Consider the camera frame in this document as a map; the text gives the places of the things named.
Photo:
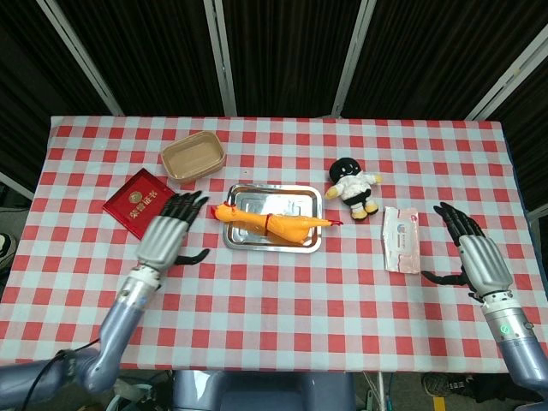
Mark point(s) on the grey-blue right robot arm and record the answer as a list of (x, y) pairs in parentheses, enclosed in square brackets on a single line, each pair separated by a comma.
[(514, 342)]

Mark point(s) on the stainless steel rectangular tray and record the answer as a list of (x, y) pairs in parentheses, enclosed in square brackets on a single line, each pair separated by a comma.
[(274, 197)]

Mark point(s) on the yellow rubber chicken toy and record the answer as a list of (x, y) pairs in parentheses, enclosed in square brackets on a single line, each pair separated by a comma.
[(282, 224)]

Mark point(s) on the white partition frame post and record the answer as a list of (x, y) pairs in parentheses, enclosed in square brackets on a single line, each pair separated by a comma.
[(509, 83), (79, 55), (219, 55), (355, 55), (15, 185)]

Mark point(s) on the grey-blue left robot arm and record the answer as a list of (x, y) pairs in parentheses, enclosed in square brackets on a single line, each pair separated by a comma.
[(120, 321)]

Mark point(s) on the black white shoe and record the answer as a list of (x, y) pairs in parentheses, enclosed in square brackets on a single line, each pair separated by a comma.
[(6, 248)]

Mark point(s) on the black-headed plush doll white shirt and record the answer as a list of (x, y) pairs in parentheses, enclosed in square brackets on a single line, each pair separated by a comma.
[(353, 186)]

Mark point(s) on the red white checkered tablecloth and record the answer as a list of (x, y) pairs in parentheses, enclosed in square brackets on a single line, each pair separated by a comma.
[(274, 299)]

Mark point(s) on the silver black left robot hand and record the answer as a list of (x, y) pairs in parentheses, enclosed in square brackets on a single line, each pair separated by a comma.
[(162, 240)]

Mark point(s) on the pink white wet wipes pack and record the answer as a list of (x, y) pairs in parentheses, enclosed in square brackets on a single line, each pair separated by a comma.
[(400, 244)]

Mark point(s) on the dark sneaker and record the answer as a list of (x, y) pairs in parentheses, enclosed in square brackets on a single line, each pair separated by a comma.
[(445, 383)]

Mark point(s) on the red certificate booklet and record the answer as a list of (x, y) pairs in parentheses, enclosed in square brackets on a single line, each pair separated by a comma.
[(132, 205)]

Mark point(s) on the grey-blue robot torso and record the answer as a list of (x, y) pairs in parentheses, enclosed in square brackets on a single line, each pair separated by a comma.
[(265, 391)]

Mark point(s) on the brown rectangular food container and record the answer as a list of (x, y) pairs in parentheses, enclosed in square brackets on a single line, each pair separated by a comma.
[(192, 156)]

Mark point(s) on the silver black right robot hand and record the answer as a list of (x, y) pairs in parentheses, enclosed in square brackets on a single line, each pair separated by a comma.
[(486, 265)]

